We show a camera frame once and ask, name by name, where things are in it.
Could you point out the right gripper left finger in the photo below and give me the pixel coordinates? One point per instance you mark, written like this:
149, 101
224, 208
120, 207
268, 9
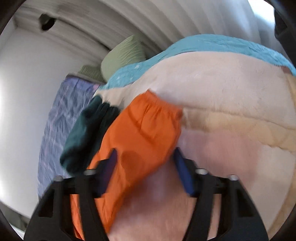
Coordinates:
52, 218

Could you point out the black floor lamp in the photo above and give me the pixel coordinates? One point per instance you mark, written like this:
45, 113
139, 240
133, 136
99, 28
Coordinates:
46, 22

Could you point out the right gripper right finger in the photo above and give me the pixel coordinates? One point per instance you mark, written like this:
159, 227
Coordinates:
239, 218

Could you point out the pink bear fleece blanket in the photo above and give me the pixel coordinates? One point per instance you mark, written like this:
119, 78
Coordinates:
238, 117

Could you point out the dark green folded garment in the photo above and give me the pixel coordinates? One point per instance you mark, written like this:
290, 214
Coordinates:
87, 134

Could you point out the green pillow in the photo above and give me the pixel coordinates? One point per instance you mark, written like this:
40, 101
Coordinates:
129, 51
93, 73

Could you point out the orange puffer jacket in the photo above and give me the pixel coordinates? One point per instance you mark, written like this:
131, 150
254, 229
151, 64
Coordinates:
144, 135

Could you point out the blue plaid quilt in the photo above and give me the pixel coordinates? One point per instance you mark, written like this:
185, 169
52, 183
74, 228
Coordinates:
72, 97

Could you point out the teal star bedsheet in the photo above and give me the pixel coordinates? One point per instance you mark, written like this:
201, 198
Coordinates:
198, 43

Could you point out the beige pleated curtain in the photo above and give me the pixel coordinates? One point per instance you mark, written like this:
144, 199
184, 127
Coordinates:
93, 28

